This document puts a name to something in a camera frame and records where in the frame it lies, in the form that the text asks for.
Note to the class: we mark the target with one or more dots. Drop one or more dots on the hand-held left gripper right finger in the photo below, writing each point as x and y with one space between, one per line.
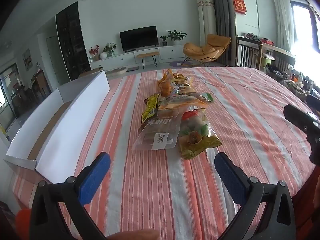
231 177

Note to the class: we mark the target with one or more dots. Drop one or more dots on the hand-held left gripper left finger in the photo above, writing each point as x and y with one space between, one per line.
95 177

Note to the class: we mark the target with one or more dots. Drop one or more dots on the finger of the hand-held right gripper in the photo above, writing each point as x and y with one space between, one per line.
313 101
297 116

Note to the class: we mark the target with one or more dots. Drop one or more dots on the green and gold snack packet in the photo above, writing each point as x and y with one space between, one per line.
202 143

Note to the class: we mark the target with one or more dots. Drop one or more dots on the white board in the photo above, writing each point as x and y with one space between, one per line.
70 130

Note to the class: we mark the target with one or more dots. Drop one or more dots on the red and white snack packet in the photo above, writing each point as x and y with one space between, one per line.
191 115

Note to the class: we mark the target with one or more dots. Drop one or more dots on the clear packet with brown snacks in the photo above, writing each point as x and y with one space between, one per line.
157 132

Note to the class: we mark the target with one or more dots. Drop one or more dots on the green-trimmed clear snack packet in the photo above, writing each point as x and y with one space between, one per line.
208 97

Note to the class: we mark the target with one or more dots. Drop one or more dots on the yellow snack packet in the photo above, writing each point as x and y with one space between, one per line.
150 107

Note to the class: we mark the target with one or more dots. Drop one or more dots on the yellow-trimmed clear peanut packet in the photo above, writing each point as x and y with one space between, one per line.
180 100

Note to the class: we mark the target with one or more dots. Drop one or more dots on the orange snack packet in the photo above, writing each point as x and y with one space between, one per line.
167 88

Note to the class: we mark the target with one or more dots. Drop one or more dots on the person's right forearm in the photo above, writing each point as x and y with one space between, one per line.
308 205

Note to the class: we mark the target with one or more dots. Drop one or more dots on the person's left hand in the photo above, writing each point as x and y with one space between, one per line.
135 235

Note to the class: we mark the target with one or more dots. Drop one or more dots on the clutter of household things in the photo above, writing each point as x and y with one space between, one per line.
287 77

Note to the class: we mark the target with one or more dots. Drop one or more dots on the orange striped bed sheet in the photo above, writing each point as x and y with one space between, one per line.
150 192

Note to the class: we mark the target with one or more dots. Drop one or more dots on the green round container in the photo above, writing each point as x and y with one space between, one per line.
268 58

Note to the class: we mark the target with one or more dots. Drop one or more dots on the window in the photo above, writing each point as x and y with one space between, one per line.
303 30

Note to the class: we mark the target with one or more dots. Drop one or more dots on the dark wooden slatted table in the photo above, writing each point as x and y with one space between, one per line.
250 52

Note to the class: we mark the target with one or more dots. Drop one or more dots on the orange cloth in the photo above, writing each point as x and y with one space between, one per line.
23 225

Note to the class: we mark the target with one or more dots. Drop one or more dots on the white sheer curtain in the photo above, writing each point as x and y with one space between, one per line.
282 17

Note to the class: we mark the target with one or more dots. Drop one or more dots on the orange lounge chair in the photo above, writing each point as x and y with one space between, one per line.
212 47

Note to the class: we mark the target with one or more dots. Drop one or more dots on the dark wooden dining furniture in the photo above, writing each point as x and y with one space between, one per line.
37 82

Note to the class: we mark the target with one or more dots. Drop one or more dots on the glass balcony door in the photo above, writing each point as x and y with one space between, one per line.
8 92

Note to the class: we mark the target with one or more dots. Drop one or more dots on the white round vase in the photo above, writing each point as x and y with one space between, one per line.
103 55

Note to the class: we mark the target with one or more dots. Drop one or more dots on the white television cabinet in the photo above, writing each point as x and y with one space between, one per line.
125 57

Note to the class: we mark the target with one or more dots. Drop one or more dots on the white door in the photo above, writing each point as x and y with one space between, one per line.
53 60

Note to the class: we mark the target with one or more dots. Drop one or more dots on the grey curtain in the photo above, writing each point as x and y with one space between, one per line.
221 17

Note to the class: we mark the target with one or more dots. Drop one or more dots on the red flowers in vase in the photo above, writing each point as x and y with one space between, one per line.
94 51

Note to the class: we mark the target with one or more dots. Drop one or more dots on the purple round mat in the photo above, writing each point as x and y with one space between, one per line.
176 63

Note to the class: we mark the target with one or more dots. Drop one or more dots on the green plant in glass vase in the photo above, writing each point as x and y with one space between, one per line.
110 48

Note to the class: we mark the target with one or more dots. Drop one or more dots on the wooden bench with metal legs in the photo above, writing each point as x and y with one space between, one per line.
147 54

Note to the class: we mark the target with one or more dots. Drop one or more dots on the covered standing air conditioner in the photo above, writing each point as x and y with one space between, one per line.
206 17

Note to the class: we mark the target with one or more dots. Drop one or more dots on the dark glass display cabinet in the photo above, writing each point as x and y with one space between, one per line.
71 42

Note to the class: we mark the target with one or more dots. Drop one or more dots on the black flat television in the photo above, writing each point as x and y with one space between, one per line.
138 38

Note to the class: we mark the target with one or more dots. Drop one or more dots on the large potted green plant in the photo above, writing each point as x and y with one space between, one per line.
176 35

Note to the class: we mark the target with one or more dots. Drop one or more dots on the small plant in dark pot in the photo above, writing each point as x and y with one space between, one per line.
164 41

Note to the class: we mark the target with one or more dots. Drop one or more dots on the red wall hanging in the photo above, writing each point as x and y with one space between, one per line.
239 3

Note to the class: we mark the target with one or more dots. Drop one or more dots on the framed wall picture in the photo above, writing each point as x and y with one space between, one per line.
27 59

